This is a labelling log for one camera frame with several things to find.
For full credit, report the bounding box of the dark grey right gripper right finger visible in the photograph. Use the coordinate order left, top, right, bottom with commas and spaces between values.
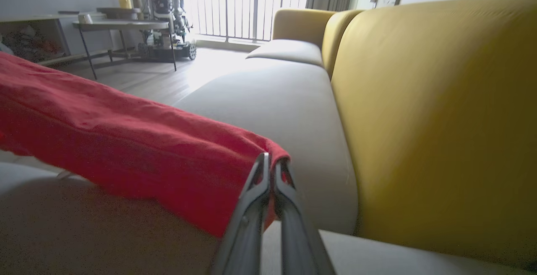
273, 158, 336, 275

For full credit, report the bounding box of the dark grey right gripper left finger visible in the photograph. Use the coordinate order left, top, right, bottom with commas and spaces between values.
210, 153, 271, 275

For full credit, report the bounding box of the red shirt with white sleeves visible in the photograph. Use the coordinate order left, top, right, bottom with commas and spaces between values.
0, 52, 291, 239

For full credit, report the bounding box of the medium grey sofa seat cushion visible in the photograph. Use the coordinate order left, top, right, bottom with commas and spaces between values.
173, 57, 360, 236

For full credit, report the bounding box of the large grey sofa seat cushion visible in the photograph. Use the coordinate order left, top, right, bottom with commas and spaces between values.
0, 149, 537, 275

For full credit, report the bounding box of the large yellow sofa back cushion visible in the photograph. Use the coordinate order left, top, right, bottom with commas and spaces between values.
331, 0, 537, 269

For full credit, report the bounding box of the small grey sofa seat cushion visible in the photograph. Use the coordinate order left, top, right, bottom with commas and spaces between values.
245, 39, 324, 68

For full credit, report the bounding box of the narrow yellow sofa back cushion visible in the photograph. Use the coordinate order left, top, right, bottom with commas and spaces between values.
321, 9, 365, 79

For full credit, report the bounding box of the yellow sofa armrest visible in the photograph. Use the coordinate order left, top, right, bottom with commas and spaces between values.
271, 8, 336, 49

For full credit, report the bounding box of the metal balcony railing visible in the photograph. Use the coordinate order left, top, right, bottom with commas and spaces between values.
188, 0, 309, 43

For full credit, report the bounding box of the grey table with black legs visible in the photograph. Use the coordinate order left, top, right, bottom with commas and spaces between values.
72, 18, 177, 80

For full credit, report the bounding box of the dark round tray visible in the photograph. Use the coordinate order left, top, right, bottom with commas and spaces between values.
96, 7, 141, 20

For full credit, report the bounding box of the assorted toys pile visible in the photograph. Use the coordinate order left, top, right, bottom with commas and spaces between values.
0, 26, 64, 62

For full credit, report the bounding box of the white open shelf unit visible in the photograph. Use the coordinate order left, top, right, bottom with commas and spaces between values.
0, 12, 110, 67

